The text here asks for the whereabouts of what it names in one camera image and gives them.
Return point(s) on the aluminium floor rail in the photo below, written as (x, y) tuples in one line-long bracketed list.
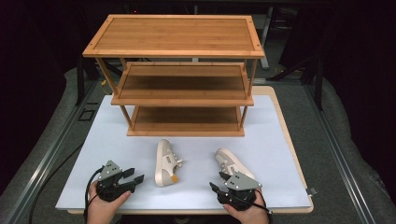
[(46, 160), (339, 155)]

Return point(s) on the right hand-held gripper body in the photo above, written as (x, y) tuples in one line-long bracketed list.
[(241, 189)]

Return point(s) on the small yellow tag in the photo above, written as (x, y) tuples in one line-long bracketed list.
[(103, 82)]

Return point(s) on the grey metal stand post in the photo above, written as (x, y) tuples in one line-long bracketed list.
[(265, 37)]

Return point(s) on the person's left hand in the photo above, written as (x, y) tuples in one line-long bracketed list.
[(101, 211)]

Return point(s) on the small grey clip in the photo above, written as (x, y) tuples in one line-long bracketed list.
[(312, 191)]

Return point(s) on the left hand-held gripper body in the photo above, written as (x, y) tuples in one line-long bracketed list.
[(109, 186)]

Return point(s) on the wooden three-tier shoe rack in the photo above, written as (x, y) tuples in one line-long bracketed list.
[(174, 37)]

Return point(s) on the black frame post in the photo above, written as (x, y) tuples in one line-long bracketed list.
[(318, 84), (80, 81)]

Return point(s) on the white sneaker with orange heel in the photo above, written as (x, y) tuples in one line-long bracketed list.
[(163, 165), (229, 160)]

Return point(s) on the person's right hand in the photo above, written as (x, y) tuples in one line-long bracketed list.
[(252, 214)]

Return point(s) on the white table mat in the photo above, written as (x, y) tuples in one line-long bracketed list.
[(202, 193)]

